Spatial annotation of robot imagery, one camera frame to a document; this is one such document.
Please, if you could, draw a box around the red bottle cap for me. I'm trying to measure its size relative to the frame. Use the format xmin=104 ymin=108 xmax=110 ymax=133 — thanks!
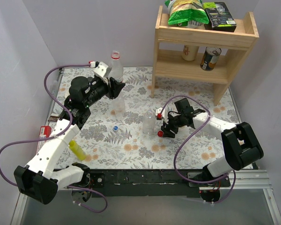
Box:
xmin=157 ymin=130 xmax=163 ymax=137

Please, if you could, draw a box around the red-label clear bottle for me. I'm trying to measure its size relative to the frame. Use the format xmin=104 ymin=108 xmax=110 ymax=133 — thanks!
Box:
xmin=108 ymin=50 xmax=124 ymax=82

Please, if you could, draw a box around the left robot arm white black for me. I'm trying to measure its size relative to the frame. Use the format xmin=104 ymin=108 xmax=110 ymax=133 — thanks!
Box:
xmin=14 ymin=76 xmax=125 ymax=204

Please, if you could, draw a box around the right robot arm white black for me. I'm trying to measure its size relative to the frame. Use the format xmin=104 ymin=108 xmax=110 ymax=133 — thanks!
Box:
xmin=155 ymin=95 xmax=264 ymax=186

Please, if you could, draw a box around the clear bottle back left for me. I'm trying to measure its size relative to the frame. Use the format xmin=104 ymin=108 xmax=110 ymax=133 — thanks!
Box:
xmin=112 ymin=97 xmax=126 ymax=120

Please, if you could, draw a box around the clear bottle centre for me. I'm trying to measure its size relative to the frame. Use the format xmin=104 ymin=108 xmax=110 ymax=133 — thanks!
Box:
xmin=142 ymin=109 xmax=156 ymax=135

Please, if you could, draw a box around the yellow squeeze bottle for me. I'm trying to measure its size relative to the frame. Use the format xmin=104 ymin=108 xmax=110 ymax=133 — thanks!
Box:
xmin=69 ymin=140 xmax=86 ymax=161

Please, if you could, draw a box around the floral table mat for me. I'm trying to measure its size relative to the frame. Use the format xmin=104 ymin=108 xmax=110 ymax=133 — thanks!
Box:
xmin=52 ymin=66 xmax=248 ymax=170

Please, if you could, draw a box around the brown snack bar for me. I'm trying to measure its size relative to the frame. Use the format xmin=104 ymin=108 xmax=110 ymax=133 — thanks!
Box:
xmin=48 ymin=115 xmax=59 ymax=122

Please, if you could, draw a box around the wooden shelf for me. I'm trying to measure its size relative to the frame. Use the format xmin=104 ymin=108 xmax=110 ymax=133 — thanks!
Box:
xmin=151 ymin=6 xmax=259 ymax=105

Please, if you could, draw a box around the red flat box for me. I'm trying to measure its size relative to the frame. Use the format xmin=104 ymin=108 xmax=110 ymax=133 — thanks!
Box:
xmin=39 ymin=126 xmax=52 ymax=141

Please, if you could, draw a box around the beige paper cup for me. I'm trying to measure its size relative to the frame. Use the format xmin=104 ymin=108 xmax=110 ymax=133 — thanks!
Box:
xmin=182 ymin=45 xmax=199 ymax=61

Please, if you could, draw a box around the tin can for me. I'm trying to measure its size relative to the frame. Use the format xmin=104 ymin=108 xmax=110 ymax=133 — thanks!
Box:
xmin=200 ymin=47 xmax=222 ymax=71

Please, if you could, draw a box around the green snack bag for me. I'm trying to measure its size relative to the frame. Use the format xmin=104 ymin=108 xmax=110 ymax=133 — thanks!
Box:
xmin=165 ymin=0 xmax=209 ymax=26

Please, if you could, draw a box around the black green box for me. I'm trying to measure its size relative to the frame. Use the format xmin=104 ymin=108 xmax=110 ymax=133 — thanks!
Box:
xmin=203 ymin=2 xmax=237 ymax=32

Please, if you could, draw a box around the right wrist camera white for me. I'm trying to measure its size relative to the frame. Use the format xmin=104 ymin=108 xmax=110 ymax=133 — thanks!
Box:
xmin=155 ymin=108 xmax=164 ymax=120

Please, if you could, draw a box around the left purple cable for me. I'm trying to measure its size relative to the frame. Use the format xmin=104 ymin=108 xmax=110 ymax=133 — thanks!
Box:
xmin=0 ymin=61 xmax=108 ymax=213

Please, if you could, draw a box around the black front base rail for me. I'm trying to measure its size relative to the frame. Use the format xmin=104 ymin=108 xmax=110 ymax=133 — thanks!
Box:
xmin=63 ymin=168 xmax=232 ymax=199

